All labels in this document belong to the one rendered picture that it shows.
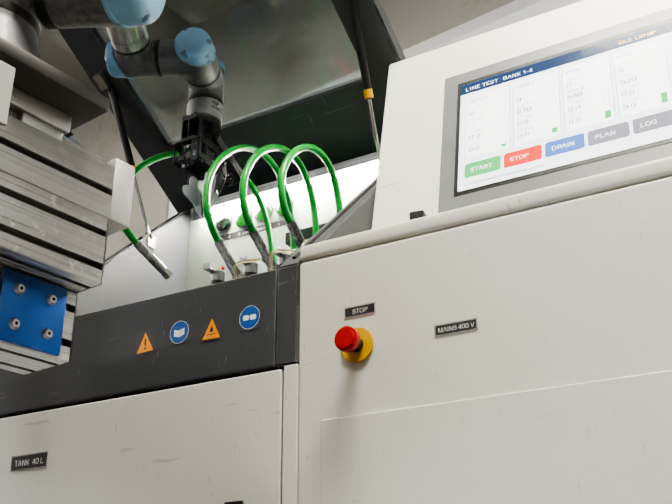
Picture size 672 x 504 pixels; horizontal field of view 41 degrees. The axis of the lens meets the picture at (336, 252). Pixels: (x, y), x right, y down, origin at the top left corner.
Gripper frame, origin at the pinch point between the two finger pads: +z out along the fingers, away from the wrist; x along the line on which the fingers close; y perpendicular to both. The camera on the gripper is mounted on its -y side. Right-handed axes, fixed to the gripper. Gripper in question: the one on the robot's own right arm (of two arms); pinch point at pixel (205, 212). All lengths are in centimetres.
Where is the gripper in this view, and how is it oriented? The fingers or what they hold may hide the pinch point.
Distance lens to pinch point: 182.7
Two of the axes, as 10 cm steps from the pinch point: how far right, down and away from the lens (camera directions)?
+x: 8.7, -2.1, -4.4
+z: 0.1, 9.1, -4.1
